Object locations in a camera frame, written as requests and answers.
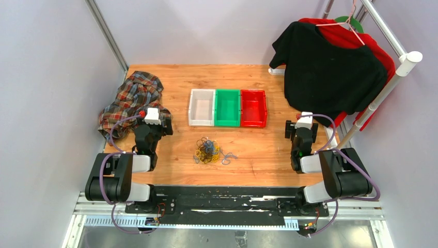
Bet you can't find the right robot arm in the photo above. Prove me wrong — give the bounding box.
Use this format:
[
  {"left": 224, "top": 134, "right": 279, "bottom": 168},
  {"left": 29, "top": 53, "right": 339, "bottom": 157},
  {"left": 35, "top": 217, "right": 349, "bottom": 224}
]
[{"left": 285, "top": 120, "right": 373, "bottom": 215}]

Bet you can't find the brown cable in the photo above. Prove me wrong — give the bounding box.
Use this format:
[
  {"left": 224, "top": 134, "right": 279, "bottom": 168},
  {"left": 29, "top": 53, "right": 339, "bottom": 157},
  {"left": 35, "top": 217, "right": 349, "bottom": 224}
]
[{"left": 196, "top": 137, "right": 220, "bottom": 157}]

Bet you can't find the black t-shirt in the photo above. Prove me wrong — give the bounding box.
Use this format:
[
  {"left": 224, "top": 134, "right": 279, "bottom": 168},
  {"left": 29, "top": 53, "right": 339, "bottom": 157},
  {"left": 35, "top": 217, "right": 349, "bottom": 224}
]
[{"left": 269, "top": 21, "right": 388, "bottom": 128}]

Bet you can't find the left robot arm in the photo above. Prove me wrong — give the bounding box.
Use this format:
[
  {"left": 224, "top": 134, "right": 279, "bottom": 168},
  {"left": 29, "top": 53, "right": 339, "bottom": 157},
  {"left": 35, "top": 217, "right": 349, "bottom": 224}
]
[{"left": 85, "top": 114, "right": 173, "bottom": 213}]

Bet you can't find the red t-shirt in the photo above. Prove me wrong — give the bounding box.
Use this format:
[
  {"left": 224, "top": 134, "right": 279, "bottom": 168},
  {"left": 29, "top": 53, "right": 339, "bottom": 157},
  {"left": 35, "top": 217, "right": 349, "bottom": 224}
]
[{"left": 298, "top": 18, "right": 396, "bottom": 132}]

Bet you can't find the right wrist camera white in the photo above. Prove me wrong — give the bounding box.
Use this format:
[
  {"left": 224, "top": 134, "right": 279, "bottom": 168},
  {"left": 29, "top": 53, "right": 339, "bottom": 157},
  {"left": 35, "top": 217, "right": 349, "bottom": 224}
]
[{"left": 294, "top": 112, "right": 313, "bottom": 129}]

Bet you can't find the green clothes hanger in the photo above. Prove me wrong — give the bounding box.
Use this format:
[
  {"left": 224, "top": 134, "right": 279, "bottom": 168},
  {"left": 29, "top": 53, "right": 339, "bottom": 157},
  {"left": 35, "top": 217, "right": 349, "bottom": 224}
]
[{"left": 334, "top": 16, "right": 364, "bottom": 34}]

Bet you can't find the white clothes rack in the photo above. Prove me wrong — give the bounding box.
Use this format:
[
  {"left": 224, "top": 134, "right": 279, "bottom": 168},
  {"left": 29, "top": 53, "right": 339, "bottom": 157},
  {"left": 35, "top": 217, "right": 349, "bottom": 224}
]
[{"left": 268, "top": 0, "right": 423, "bottom": 150}]

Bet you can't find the green plastic bin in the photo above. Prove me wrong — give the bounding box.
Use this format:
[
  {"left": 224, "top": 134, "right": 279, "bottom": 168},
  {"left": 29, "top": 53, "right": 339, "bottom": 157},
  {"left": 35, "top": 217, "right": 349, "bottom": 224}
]
[{"left": 214, "top": 89, "right": 241, "bottom": 127}]

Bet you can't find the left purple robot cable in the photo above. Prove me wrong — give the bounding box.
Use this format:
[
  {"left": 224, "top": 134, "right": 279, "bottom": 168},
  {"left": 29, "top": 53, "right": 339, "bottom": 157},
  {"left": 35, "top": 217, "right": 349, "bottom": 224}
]
[{"left": 99, "top": 114, "right": 162, "bottom": 235}]

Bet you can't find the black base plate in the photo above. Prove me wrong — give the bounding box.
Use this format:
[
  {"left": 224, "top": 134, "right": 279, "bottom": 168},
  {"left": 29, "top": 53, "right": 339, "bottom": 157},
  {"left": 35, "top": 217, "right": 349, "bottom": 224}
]
[{"left": 124, "top": 185, "right": 329, "bottom": 226}]

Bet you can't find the pink clothes hanger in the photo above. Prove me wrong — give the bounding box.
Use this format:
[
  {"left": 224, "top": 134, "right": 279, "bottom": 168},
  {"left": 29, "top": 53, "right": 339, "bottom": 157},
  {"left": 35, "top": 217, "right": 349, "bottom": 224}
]
[{"left": 317, "top": 0, "right": 365, "bottom": 45}]

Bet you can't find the red plastic bin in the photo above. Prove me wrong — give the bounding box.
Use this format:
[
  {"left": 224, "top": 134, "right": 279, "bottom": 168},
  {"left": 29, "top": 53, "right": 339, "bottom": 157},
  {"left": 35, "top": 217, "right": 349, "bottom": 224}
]
[{"left": 240, "top": 89, "right": 268, "bottom": 128}]

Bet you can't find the blue cable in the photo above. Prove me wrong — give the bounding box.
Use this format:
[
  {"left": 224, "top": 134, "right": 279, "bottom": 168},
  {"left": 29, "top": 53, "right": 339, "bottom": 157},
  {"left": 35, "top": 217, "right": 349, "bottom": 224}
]
[{"left": 192, "top": 139, "right": 239, "bottom": 166}]

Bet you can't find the plaid flannel shirt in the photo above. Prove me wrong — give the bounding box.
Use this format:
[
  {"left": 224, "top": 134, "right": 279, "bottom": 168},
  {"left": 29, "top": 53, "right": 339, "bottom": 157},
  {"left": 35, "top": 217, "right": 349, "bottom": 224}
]
[{"left": 98, "top": 71, "right": 171, "bottom": 141}]

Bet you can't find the white plastic bin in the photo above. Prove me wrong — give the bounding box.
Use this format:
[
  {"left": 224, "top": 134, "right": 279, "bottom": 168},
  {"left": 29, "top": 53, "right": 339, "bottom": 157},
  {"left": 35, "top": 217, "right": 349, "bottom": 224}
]
[{"left": 188, "top": 89, "right": 216, "bottom": 126}]

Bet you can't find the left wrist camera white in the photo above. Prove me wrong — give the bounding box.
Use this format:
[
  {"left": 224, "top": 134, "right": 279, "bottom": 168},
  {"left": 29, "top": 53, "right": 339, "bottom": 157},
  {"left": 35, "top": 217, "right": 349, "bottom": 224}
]
[{"left": 144, "top": 107, "right": 162, "bottom": 125}]

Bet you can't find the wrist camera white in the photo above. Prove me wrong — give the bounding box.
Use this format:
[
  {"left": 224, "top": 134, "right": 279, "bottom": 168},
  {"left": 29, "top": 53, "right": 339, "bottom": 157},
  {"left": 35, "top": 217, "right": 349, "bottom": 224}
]
[
  {"left": 144, "top": 107, "right": 162, "bottom": 125},
  {"left": 294, "top": 112, "right": 313, "bottom": 129}
]

